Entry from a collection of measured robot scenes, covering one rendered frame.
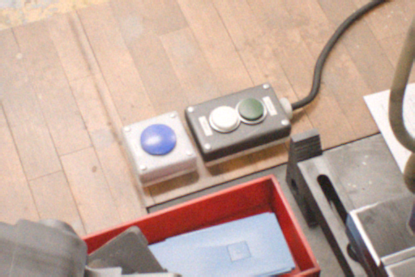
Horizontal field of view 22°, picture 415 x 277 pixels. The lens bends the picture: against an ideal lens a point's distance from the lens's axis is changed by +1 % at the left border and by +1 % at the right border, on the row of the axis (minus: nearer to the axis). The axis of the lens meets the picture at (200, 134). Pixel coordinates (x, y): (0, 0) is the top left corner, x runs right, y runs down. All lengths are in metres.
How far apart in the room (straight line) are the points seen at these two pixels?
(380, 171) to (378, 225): 0.32
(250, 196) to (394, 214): 0.27
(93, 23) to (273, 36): 0.22
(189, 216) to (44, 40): 0.32
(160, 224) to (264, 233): 0.11
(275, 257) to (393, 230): 0.21
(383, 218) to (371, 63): 0.42
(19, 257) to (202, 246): 0.32
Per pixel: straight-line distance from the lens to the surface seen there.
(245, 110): 1.19
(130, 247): 0.95
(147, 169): 1.15
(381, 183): 1.20
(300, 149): 1.11
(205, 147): 1.17
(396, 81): 0.68
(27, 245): 0.81
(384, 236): 0.89
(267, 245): 1.07
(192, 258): 1.07
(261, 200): 1.15
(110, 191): 1.18
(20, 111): 1.25
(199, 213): 1.12
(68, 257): 0.82
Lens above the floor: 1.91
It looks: 56 degrees down
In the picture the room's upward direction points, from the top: straight up
